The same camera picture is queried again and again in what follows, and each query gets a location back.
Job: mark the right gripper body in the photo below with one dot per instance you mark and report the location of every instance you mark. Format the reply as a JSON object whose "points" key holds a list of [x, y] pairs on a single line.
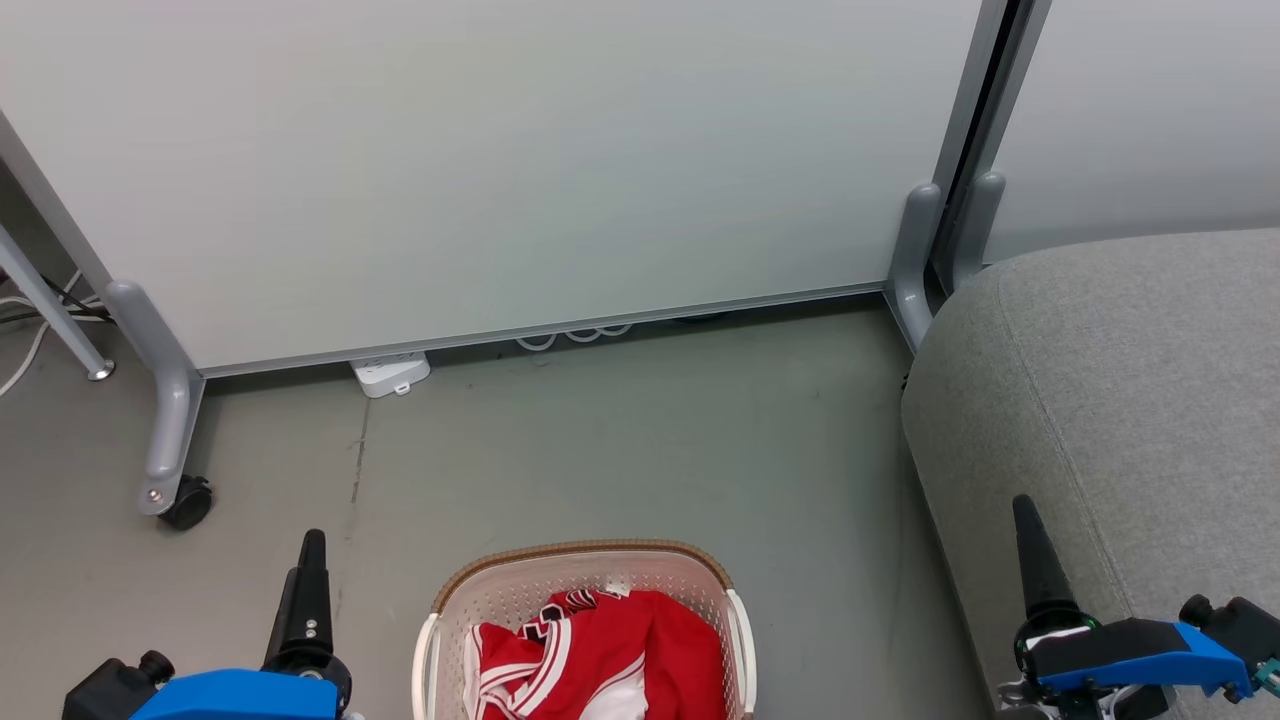
{"points": [[1050, 632]]}

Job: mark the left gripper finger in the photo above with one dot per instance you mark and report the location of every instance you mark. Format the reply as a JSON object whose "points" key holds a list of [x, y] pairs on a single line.
{"points": [[305, 610]]}

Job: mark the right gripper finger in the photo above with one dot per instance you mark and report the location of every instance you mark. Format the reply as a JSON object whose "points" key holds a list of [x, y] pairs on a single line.
{"points": [[1040, 570]]}

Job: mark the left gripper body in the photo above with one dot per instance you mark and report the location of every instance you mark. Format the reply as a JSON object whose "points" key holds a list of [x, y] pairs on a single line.
{"points": [[325, 685]]}

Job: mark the red garment with striped trim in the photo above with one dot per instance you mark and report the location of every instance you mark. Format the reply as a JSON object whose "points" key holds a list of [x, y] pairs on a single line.
{"points": [[540, 650]]}

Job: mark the red garment with white cuff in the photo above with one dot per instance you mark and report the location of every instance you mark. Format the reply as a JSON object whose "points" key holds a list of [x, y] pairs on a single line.
{"points": [[685, 650]]}

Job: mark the grey fabric sofa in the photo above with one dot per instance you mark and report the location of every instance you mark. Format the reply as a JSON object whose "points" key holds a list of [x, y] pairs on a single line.
{"points": [[1120, 400]]}

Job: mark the black caster wheel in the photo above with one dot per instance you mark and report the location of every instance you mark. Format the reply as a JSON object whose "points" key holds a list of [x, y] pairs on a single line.
{"points": [[190, 503]]}

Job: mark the beige plastic laundry basket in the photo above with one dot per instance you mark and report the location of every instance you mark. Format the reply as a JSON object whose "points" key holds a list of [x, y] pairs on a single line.
{"points": [[520, 580]]}

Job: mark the grey partition foot with caster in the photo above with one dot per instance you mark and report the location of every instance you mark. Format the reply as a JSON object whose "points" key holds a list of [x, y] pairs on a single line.
{"points": [[170, 400]]}

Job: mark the white power strip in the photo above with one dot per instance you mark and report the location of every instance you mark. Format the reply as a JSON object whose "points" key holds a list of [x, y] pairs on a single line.
{"points": [[390, 373]]}

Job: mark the grey metal table leg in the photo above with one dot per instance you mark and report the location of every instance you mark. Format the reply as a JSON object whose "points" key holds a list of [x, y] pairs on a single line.
{"points": [[50, 310]]}

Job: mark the large white partition panel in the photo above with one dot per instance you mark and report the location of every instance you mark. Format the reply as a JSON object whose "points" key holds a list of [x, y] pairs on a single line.
{"points": [[500, 150]]}

